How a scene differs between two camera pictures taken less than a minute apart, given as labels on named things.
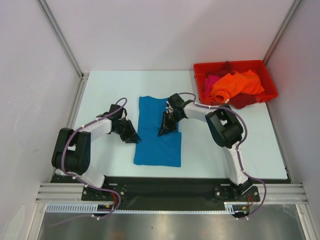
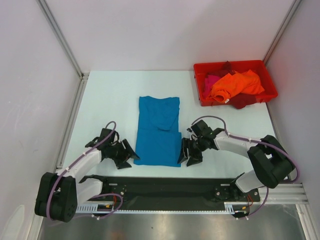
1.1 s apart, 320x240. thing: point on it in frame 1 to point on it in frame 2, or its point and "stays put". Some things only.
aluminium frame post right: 281,30 stays put
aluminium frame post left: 60,35 stays put
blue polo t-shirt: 150,149 stays put
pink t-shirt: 209,81 stays put
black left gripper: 131,136 to 124,156
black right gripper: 167,124 to 192,148
